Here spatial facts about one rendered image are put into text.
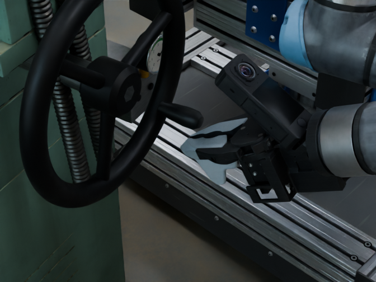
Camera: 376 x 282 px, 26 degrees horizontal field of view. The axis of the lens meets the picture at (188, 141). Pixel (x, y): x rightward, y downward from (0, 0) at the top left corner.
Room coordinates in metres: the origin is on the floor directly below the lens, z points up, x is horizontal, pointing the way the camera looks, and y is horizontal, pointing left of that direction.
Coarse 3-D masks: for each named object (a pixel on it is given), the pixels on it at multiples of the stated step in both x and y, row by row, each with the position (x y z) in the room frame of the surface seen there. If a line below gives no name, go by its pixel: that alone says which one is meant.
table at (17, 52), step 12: (24, 36) 0.74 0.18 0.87; (36, 36) 0.75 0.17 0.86; (0, 48) 0.72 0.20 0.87; (12, 48) 0.72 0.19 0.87; (24, 48) 0.73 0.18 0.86; (36, 48) 0.75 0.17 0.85; (0, 60) 0.70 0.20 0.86; (12, 60) 0.72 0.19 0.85; (24, 60) 0.73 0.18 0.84; (0, 72) 0.70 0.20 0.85
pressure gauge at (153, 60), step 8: (160, 40) 1.01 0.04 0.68; (152, 48) 0.99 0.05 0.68; (160, 48) 1.01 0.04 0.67; (144, 56) 0.99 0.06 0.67; (152, 56) 1.00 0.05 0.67; (160, 56) 1.01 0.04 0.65; (144, 64) 0.99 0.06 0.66; (152, 64) 1.00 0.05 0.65; (144, 72) 1.02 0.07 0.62; (152, 72) 0.99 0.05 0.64
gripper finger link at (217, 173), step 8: (224, 136) 0.72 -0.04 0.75; (184, 144) 0.74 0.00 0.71; (192, 144) 0.73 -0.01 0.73; (200, 144) 0.72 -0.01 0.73; (208, 144) 0.71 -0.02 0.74; (216, 144) 0.70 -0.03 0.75; (224, 144) 0.70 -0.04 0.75; (184, 152) 0.73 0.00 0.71; (192, 152) 0.72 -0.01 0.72; (200, 160) 0.72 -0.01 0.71; (208, 160) 0.71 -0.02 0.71; (208, 168) 0.71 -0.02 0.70; (216, 168) 0.71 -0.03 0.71; (224, 168) 0.70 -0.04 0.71; (208, 176) 0.71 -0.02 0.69; (216, 176) 0.71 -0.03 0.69; (224, 176) 0.70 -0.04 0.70
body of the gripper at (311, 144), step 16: (320, 112) 0.67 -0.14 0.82; (240, 128) 0.71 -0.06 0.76; (256, 128) 0.70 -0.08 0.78; (240, 144) 0.67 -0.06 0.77; (256, 144) 0.66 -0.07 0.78; (272, 144) 0.67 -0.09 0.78; (304, 144) 0.65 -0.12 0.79; (240, 160) 0.69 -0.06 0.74; (256, 160) 0.68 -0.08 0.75; (272, 160) 0.66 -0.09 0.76; (288, 160) 0.67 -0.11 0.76; (304, 160) 0.66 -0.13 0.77; (320, 160) 0.62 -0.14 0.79; (256, 176) 0.67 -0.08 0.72; (272, 176) 0.65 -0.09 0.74; (288, 176) 0.66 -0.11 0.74; (304, 176) 0.65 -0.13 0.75; (320, 176) 0.64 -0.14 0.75; (336, 176) 0.63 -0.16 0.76; (256, 192) 0.66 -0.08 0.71; (288, 192) 0.65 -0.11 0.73
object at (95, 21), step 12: (96, 12) 0.99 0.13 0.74; (84, 24) 0.97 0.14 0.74; (96, 24) 0.99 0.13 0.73; (12, 72) 0.84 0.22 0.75; (24, 72) 0.86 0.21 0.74; (0, 84) 0.82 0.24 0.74; (12, 84) 0.84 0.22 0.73; (24, 84) 0.85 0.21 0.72; (0, 96) 0.82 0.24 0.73; (12, 96) 0.83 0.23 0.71
